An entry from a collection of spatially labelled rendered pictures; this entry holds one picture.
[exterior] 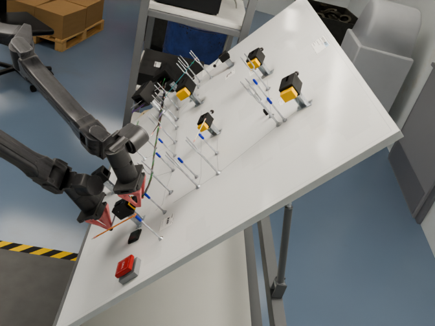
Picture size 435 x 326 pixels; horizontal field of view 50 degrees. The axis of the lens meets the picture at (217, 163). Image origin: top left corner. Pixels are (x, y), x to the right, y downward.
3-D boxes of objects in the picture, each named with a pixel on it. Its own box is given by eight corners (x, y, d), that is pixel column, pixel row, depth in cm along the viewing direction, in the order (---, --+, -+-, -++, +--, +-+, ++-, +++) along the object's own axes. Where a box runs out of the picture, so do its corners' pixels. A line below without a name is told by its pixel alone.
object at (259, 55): (277, 58, 161) (262, 38, 157) (271, 76, 153) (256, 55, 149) (266, 64, 163) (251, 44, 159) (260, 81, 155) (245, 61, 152)
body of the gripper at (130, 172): (145, 169, 132) (136, 148, 127) (136, 193, 124) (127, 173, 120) (124, 171, 133) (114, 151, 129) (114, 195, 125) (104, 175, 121)
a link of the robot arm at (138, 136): (87, 150, 127) (86, 130, 120) (116, 126, 134) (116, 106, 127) (121, 174, 125) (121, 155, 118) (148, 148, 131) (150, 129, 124)
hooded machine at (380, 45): (375, 143, 496) (435, 19, 425) (322, 129, 494) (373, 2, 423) (364, 116, 553) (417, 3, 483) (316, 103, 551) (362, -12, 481)
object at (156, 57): (133, 84, 223) (135, 71, 220) (143, 59, 253) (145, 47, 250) (200, 99, 227) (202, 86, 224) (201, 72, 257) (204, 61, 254)
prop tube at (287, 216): (274, 291, 137) (283, 209, 121) (273, 284, 140) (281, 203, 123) (285, 291, 137) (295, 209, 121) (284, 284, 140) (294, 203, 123)
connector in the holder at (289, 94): (298, 93, 118) (292, 86, 117) (296, 97, 117) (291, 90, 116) (285, 99, 121) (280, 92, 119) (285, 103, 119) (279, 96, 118)
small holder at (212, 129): (226, 118, 152) (213, 102, 149) (219, 135, 146) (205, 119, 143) (216, 123, 155) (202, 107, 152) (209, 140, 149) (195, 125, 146)
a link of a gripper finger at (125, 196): (153, 193, 135) (142, 169, 129) (147, 211, 130) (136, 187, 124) (132, 196, 137) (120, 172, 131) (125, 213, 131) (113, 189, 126)
